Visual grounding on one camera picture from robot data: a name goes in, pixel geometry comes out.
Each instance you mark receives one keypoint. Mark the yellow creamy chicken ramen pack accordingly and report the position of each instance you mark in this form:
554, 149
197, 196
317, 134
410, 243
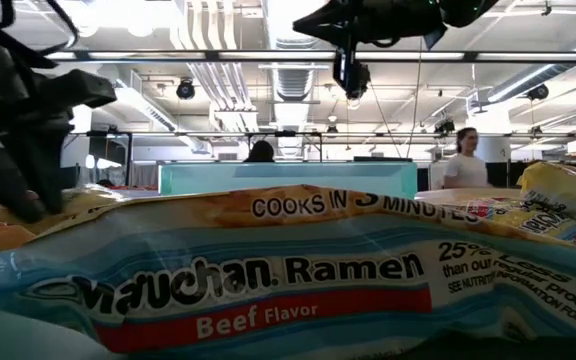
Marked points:
93, 196
563, 190

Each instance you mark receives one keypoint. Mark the grey ceiling pipe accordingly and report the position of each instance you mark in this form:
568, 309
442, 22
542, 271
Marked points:
543, 75

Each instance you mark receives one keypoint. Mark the teal plastic bin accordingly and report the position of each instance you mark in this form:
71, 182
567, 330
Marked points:
288, 177

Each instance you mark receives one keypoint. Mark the person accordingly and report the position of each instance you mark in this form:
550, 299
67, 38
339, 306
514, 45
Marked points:
465, 170
260, 152

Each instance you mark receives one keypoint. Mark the black background rig frame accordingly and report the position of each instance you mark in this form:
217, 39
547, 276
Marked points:
168, 134

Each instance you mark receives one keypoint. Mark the black overhead camera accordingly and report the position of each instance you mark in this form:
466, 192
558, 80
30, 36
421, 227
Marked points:
360, 82

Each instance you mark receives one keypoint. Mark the black metal rig frame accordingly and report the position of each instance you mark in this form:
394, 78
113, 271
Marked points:
213, 55

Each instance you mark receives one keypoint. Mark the white ceiling ducts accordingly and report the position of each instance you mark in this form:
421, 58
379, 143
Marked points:
218, 75

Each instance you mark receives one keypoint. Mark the silver ventilation duct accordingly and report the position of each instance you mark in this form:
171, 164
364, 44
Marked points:
293, 85

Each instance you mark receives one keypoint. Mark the white pillar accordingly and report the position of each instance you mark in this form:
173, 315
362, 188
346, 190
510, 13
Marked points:
498, 145

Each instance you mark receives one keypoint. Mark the round black ceiling fixture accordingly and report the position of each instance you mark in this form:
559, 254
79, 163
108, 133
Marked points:
538, 91
445, 126
185, 89

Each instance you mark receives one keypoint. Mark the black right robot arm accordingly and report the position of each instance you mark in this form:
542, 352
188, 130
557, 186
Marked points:
468, 12

